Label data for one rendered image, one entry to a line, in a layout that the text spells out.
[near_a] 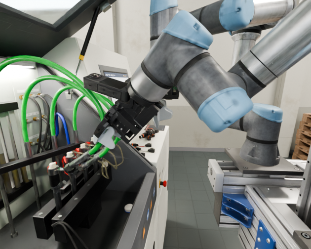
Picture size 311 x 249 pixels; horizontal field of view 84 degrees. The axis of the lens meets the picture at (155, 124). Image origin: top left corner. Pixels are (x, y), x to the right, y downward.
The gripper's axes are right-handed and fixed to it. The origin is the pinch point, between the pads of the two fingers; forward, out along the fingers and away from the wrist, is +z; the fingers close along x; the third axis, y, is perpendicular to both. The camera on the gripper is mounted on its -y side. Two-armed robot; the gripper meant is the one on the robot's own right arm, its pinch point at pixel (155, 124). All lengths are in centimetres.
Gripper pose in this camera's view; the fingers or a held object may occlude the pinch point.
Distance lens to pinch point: 55.8
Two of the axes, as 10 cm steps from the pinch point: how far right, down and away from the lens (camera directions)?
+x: 1.6, -2.5, 9.6
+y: 9.9, 0.4, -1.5
